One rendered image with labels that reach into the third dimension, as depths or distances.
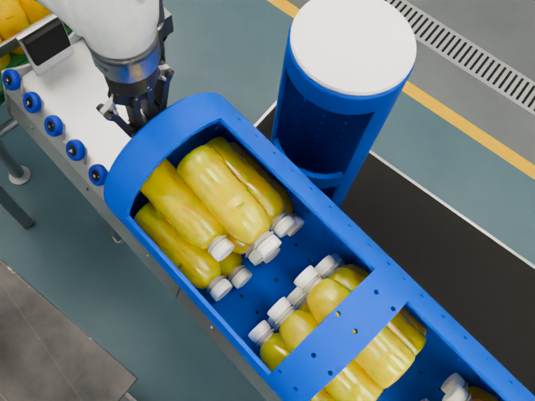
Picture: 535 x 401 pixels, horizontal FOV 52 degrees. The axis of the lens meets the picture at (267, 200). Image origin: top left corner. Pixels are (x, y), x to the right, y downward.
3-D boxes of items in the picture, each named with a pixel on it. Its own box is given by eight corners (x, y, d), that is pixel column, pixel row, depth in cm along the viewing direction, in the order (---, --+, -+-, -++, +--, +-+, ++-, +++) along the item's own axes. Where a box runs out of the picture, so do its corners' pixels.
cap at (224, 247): (218, 239, 89) (225, 247, 88) (231, 235, 92) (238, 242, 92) (205, 255, 90) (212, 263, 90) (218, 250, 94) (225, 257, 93)
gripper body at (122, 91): (135, 25, 76) (144, 65, 85) (84, 57, 73) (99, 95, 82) (170, 59, 74) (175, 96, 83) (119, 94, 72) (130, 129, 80)
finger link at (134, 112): (140, 93, 79) (132, 99, 78) (148, 133, 89) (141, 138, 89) (123, 76, 80) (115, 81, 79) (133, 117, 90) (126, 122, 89)
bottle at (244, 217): (208, 155, 96) (279, 235, 92) (177, 178, 94) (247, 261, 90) (209, 138, 89) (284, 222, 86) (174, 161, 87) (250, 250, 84)
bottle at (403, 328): (428, 342, 84) (341, 255, 88) (396, 374, 84) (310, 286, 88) (426, 336, 90) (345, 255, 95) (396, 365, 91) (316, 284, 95)
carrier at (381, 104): (264, 158, 206) (258, 230, 195) (291, -15, 125) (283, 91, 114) (339, 165, 207) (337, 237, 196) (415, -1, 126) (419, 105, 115)
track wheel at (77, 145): (80, 161, 111) (88, 159, 112) (76, 139, 110) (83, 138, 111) (66, 161, 113) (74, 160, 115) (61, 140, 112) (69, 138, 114)
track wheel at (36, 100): (37, 107, 113) (45, 105, 115) (27, 87, 113) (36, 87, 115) (28, 118, 116) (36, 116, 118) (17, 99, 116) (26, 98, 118)
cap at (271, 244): (272, 237, 90) (279, 245, 90) (254, 251, 89) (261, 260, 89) (275, 230, 87) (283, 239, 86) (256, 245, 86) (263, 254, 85)
